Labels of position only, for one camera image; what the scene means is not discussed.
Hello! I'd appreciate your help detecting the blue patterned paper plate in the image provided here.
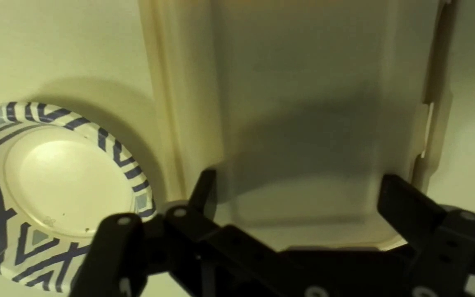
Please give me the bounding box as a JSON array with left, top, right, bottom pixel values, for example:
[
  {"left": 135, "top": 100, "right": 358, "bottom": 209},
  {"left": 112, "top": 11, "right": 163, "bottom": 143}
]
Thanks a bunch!
[{"left": 0, "top": 98, "right": 158, "bottom": 293}]

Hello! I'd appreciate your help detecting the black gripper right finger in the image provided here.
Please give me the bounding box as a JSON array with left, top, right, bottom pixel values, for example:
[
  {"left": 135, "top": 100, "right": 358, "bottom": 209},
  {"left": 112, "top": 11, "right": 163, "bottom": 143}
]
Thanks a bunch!
[{"left": 376, "top": 171, "right": 444, "bottom": 250}]

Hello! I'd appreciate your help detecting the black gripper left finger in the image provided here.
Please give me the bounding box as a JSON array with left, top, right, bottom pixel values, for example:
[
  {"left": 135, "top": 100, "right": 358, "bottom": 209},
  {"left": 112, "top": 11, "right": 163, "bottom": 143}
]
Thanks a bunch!
[{"left": 187, "top": 166, "right": 218, "bottom": 214}]

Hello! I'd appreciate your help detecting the beige clamshell food container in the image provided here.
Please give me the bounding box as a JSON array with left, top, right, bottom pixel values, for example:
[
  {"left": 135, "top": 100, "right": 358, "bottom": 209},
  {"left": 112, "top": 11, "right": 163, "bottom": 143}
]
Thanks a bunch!
[{"left": 137, "top": 0, "right": 455, "bottom": 253}]

